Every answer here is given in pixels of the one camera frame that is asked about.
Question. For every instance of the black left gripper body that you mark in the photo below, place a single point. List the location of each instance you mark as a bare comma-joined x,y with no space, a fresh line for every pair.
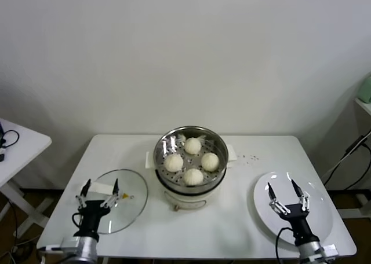
91,217

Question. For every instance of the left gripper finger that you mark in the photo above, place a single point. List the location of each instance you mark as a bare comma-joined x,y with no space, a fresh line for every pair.
81,200
114,198

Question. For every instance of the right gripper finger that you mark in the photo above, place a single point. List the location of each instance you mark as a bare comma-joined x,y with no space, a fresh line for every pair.
305,203
276,206

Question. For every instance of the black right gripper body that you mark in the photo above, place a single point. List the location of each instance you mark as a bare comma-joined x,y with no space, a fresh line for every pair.
298,217

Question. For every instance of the white steamed baozi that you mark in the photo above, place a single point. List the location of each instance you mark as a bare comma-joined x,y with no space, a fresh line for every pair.
210,161
194,177
192,145
174,163

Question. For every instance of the stainless steel steamer basket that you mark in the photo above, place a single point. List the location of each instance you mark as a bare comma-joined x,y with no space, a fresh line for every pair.
162,148

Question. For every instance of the white round plate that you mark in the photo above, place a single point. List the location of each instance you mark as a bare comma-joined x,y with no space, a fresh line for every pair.
319,223

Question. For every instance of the white electric cooker base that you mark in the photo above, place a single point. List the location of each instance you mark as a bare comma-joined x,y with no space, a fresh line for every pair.
188,200

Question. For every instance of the white side table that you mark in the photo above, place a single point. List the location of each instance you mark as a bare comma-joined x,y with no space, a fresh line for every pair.
26,148

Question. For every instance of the white shelf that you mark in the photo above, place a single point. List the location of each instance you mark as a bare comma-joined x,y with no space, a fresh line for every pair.
365,104

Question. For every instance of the pale green appliance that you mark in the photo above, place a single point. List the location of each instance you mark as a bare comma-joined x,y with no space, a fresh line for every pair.
365,90

